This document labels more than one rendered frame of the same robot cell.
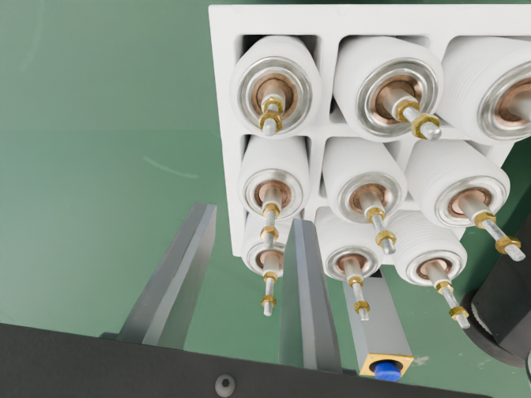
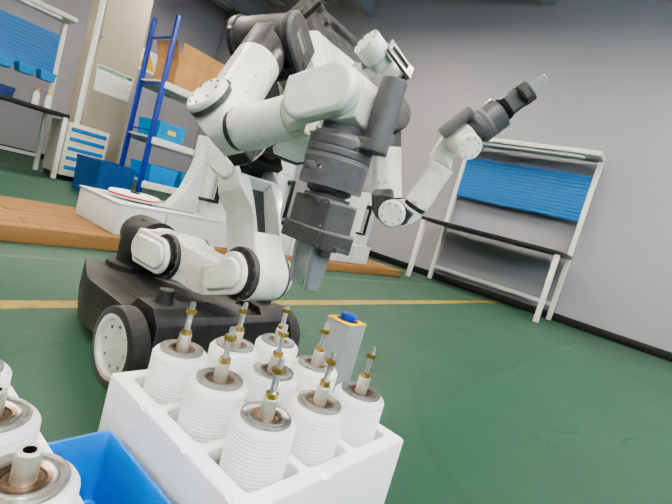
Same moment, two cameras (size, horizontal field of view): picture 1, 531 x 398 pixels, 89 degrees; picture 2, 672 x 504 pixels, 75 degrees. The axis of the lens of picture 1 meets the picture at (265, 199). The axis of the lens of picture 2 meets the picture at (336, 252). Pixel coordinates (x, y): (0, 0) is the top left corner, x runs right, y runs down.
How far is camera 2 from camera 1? 0.56 m
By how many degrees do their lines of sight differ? 61
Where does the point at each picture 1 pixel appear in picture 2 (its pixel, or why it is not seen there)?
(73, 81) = not seen: outside the picture
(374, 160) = (252, 379)
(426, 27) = (164, 414)
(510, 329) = (273, 322)
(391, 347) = (335, 325)
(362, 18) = (182, 439)
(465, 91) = (191, 368)
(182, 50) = not seen: outside the picture
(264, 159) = (304, 414)
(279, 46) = (239, 424)
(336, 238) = (310, 377)
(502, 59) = (171, 362)
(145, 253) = not seen: outside the picture
